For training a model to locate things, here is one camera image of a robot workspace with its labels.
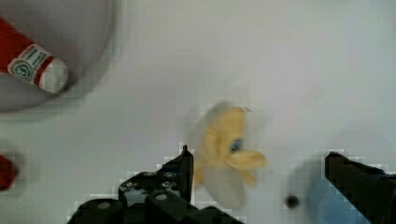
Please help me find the grey round plate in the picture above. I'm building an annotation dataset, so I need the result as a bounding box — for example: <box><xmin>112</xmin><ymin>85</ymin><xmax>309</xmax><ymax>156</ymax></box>
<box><xmin>0</xmin><ymin>0</ymin><xmax>115</xmax><ymax>114</ymax></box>

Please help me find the red ketchup bottle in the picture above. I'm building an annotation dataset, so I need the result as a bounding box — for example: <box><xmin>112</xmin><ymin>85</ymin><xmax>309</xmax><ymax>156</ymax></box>
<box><xmin>0</xmin><ymin>19</ymin><xmax>69</xmax><ymax>93</ymax></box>

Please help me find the small red toy fruit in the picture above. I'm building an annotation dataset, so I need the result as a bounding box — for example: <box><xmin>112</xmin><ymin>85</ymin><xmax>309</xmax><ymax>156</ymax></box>
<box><xmin>0</xmin><ymin>156</ymin><xmax>18</xmax><ymax>190</ymax></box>

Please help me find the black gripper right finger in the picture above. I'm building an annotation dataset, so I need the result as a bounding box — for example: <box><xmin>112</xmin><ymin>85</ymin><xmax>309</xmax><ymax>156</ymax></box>
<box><xmin>324</xmin><ymin>151</ymin><xmax>396</xmax><ymax>224</ymax></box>

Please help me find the blue bowl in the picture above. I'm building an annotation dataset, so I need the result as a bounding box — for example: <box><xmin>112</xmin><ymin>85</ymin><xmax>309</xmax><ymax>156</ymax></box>
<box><xmin>304</xmin><ymin>175</ymin><xmax>372</xmax><ymax>224</ymax></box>

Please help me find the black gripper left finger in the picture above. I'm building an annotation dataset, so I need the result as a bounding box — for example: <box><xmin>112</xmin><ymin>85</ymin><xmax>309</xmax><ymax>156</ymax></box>
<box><xmin>66</xmin><ymin>147</ymin><xmax>243</xmax><ymax>224</ymax></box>

